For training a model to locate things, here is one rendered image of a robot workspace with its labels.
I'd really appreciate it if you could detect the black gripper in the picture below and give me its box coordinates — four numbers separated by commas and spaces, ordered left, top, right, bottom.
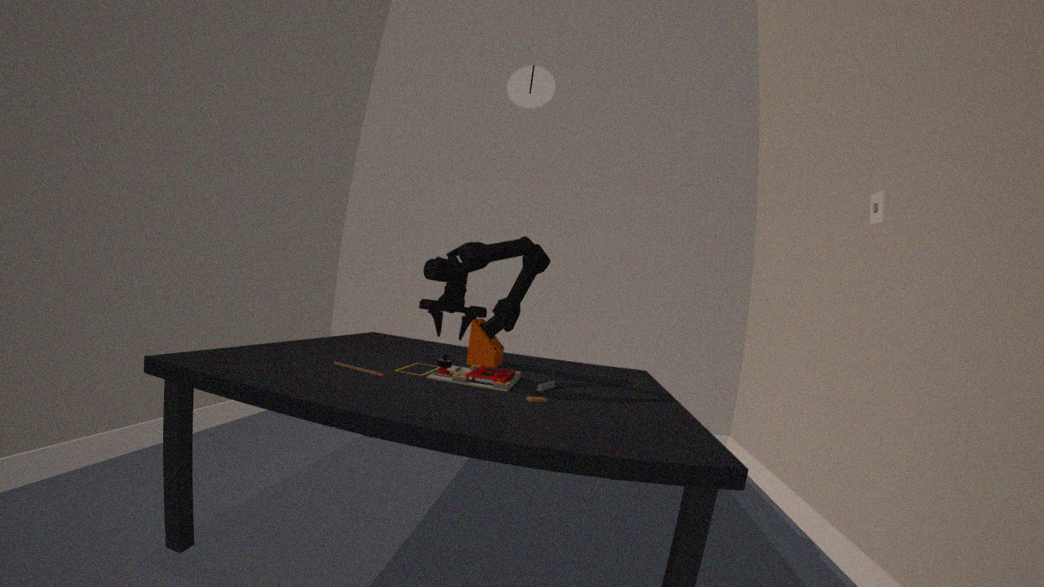
419, 283, 487, 341

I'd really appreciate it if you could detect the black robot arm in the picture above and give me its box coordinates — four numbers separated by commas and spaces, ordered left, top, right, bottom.
423, 236, 551, 341

